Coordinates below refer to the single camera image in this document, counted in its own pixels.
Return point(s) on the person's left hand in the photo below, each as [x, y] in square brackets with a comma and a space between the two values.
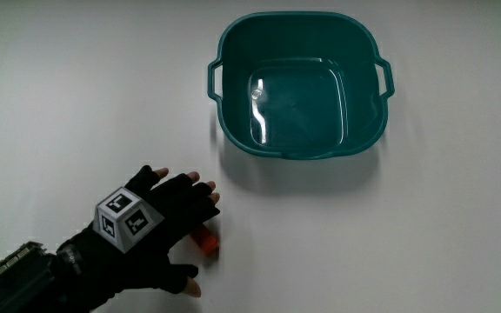
[176, 204]

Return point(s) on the red block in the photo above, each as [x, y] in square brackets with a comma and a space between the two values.
[207, 241]

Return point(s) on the person's left forearm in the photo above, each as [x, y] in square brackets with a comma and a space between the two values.
[20, 282]

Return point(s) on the teal plastic basin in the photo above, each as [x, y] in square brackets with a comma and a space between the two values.
[298, 104]

